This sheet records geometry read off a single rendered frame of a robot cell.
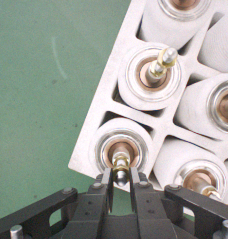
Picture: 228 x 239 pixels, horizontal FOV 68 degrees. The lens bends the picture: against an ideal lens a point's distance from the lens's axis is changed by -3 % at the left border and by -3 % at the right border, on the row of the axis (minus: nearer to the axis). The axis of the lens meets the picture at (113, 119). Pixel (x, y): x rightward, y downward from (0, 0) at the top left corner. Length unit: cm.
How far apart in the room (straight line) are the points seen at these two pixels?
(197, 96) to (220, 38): 10
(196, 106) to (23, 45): 49
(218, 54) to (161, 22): 11
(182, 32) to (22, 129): 47
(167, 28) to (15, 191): 58
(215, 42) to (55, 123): 42
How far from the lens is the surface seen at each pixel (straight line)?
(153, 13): 28
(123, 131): 24
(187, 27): 28
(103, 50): 52
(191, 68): 34
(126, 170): 17
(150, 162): 25
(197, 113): 27
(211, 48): 34
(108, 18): 56
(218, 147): 36
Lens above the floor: 49
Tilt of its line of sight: 86 degrees down
